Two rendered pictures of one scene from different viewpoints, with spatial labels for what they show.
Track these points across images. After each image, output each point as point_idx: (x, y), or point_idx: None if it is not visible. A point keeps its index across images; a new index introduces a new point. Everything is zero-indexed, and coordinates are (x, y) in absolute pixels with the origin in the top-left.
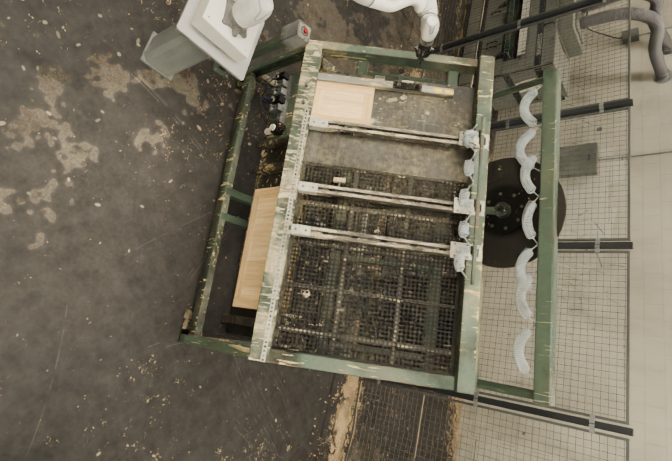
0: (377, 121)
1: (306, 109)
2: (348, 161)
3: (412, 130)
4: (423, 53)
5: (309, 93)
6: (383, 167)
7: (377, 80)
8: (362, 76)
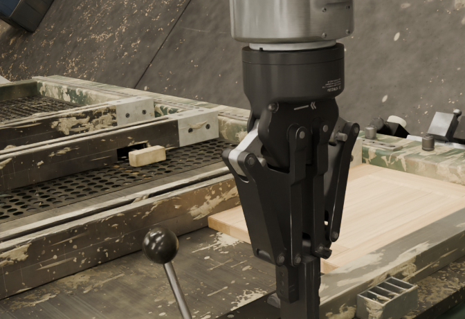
0: (210, 246)
1: (398, 147)
2: (172, 181)
3: (41, 235)
4: (299, 232)
5: (454, 160)
6: (64, 210)
7: (378, 271)
8: (454, 282)
